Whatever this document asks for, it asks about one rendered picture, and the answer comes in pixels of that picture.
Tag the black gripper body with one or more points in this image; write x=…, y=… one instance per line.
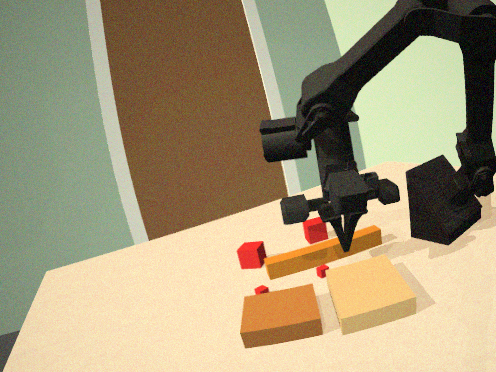
x=295, y=209

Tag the orange long bar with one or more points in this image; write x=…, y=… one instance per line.
x=321, y=253

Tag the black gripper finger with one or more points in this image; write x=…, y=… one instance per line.
x=350, y=221
x=336, y=223

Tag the orange square block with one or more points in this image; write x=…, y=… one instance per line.
x=280, y=316

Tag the tan square block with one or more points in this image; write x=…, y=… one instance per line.
x=369, y=293

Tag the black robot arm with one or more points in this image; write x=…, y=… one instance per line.
x=328, y=94

